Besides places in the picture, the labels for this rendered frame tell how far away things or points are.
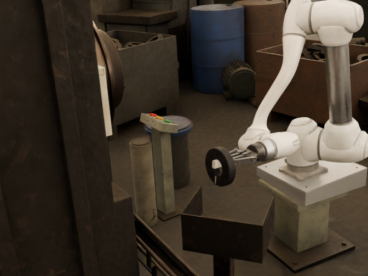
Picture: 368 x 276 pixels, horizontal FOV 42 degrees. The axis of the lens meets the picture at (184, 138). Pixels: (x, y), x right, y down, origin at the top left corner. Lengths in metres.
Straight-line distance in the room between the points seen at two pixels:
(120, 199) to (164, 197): 1.56
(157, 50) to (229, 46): 1.03
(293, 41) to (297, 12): 0.12
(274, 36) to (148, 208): 3.16
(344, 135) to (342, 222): 0.78
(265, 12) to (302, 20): 3.25
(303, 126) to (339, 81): 0.30
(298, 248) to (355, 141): 0.65
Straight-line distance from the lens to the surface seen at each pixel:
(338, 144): 2.32
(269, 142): 2.00
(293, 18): 2.17
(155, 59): 4.37
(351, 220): 2.97
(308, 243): 2.63
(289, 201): 2.41
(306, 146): 2.38
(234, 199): 3.12
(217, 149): 1.85
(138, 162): 2.67
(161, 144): 2.76
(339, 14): 2.11
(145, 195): 2.76
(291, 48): 2.14
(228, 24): 5.10
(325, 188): 2.40
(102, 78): 1.23
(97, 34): 1.54
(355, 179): 2.53
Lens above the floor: 1.51
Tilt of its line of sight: 22 degrees down
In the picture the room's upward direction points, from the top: 3 degrees counter-clockwise
